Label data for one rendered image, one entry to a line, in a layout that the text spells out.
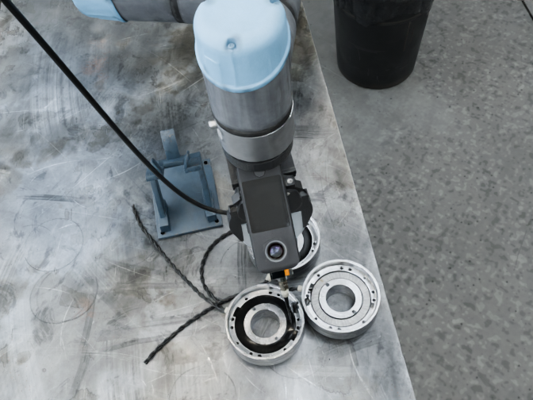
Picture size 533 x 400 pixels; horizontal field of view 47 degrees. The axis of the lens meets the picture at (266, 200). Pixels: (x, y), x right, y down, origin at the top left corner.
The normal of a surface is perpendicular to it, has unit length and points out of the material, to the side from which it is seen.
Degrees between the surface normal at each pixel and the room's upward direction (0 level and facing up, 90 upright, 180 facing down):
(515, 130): 0
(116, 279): 0
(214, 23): 1
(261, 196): 31
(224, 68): 88
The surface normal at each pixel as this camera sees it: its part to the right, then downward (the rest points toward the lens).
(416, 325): -0.07, -0.53
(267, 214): 0.03, -0.03
